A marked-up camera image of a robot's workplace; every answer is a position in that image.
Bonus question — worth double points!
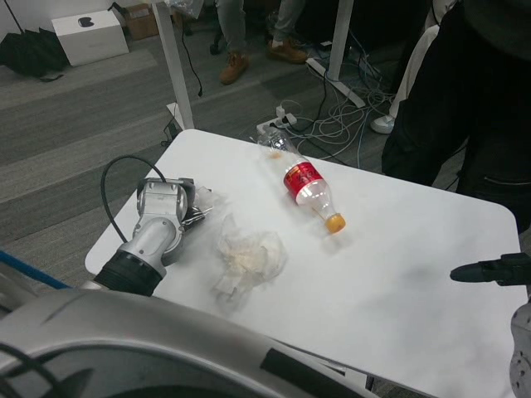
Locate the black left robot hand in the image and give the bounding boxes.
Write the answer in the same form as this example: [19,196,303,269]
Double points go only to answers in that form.
[179,181,207,234]

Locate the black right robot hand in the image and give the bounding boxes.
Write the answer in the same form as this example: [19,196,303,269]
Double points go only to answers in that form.
[449,252,531,287]

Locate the crumpled clear plastic bag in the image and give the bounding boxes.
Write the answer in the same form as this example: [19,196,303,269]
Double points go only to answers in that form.
[210,212,289,306]

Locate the clear bottle with red label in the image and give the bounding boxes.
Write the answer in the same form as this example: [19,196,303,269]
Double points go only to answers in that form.
[256,125,348,236]

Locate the white power strip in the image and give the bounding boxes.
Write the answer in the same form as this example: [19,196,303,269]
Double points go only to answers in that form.
[256,104,299,130]

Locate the silver robot chest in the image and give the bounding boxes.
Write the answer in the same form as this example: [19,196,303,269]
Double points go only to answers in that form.
[0,287,420,398]

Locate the white office desk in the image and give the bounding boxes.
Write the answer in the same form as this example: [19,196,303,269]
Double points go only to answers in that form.
[149,0,367,130]

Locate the person in black trousers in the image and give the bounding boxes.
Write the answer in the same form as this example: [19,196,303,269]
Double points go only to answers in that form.
[380,0,531,234]

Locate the seated person with brown shoes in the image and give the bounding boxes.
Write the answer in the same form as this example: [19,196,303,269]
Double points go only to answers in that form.
[212,0,309,86]

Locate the brown cardboard box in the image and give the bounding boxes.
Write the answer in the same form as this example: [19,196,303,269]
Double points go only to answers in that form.
[121,2,161,41]

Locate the white box with black logo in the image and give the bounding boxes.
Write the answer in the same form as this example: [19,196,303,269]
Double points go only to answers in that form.
[51,7,130,68]

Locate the clear plastic sheet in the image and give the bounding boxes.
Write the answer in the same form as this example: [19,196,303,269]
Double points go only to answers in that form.
[163,0,205,20]

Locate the person in white trousers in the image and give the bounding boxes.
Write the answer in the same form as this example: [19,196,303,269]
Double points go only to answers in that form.
[369,0,443,135]

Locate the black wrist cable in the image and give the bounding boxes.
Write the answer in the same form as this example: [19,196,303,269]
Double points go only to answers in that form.
[100,154,168,246]

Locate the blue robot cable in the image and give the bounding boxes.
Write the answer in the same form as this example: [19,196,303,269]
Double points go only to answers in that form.
[0,247,72,292]

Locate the white floor cable tangle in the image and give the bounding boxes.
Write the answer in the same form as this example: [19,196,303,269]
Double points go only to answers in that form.
[296,89,399,161]

